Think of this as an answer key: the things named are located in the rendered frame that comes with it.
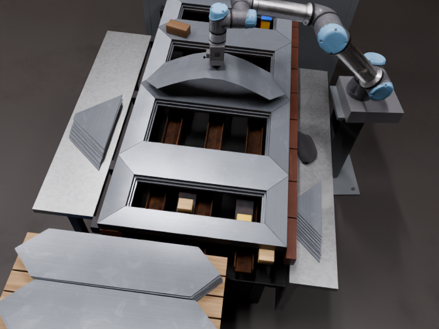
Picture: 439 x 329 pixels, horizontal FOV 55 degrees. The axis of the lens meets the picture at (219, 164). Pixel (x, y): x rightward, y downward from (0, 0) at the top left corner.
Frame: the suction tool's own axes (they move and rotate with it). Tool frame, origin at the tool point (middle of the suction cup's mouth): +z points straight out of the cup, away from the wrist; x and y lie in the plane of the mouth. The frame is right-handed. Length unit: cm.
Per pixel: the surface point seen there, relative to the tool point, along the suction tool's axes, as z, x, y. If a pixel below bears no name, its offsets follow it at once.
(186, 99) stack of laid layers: 15.8, -13.8, 5.2
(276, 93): 9.8, 28.6, 7.2
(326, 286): 34, 43, 92
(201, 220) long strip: 16, -8, 71
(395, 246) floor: 102, 112, 46
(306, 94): 34, 52, -16
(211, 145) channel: 33.7, -1.8, 19.3
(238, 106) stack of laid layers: 15.9, 10.9, 9.4
